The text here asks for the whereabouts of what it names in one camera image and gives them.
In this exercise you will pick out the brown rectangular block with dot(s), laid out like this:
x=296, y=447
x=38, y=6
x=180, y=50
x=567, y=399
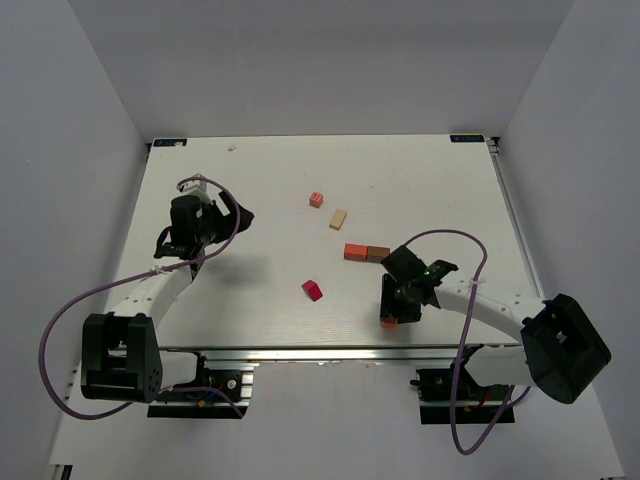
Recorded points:
x=377, y=253

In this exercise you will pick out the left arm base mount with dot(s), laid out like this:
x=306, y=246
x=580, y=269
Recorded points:
x=196, y=387

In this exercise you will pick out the blue label right corner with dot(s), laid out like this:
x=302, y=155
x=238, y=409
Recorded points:
x=467, y=138

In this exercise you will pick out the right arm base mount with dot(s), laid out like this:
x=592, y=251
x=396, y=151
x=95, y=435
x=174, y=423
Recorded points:
x=475, y=405

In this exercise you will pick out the cream rectangular wood block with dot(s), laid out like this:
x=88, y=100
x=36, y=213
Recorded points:
x=338, y=219

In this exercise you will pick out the red-orange rectangular block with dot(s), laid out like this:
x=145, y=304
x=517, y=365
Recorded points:
x=355, y=252

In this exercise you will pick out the red roof-shaped block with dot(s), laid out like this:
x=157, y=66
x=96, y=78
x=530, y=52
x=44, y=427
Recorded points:
x=312, y=290

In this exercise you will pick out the orange cube with window print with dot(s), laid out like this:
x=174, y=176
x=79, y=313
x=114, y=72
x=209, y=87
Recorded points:
x=316, y=199

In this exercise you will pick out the blue label left corner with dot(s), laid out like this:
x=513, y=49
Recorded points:
x=169, y=142

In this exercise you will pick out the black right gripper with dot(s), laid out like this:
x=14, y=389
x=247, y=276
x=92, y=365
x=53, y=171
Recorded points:
x=395, y=304

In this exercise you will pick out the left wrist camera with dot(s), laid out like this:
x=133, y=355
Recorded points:
x=194, y=186

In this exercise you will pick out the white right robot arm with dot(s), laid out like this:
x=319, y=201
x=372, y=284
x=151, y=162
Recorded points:
x=556, y=347

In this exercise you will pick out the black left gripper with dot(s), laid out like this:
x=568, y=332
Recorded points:
x=223, y=218

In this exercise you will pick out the blue label corner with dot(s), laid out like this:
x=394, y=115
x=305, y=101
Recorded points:
x=467, y=138
x=169, y=142

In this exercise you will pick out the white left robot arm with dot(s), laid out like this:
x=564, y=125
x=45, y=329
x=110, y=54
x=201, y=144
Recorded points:
x=120, y=356

